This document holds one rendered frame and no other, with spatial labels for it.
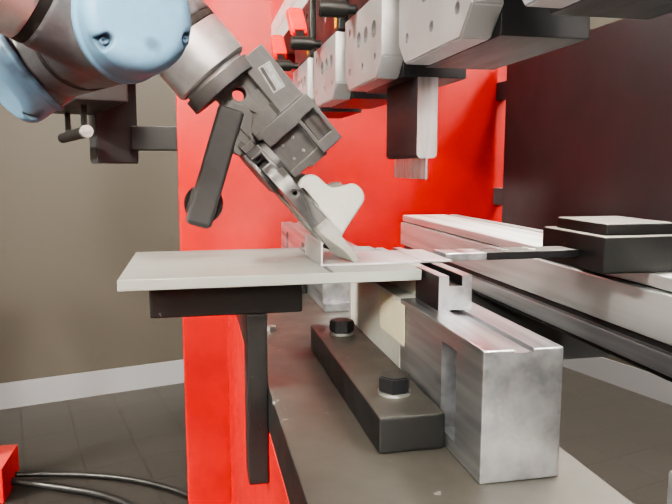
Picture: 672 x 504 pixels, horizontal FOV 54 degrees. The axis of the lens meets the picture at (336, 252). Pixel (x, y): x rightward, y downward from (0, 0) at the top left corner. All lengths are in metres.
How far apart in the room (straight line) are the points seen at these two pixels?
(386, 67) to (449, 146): 0.99
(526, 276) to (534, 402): 0.48
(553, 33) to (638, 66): 0.76
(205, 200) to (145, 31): 0.22
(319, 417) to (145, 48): 0.33
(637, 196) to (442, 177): 0.55
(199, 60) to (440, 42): 0.22
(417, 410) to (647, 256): 0.32
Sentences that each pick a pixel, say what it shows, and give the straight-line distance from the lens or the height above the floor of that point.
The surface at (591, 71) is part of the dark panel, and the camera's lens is 1.33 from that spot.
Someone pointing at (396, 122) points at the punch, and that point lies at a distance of 0.69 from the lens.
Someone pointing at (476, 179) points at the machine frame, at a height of 1.06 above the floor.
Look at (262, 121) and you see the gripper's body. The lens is 0.63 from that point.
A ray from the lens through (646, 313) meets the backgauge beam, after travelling 0.74.
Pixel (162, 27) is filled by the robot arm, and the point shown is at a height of 1.18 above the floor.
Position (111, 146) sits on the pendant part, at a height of 1.15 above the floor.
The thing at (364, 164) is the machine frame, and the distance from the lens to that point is 1.55.
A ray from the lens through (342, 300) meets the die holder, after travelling 1.01.
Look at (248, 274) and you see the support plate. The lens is 0.57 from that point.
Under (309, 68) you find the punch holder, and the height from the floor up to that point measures 1.24.
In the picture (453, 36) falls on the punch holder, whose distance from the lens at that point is 0.46.
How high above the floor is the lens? 1.09
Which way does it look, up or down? 7 degrees down
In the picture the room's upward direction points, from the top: straight up
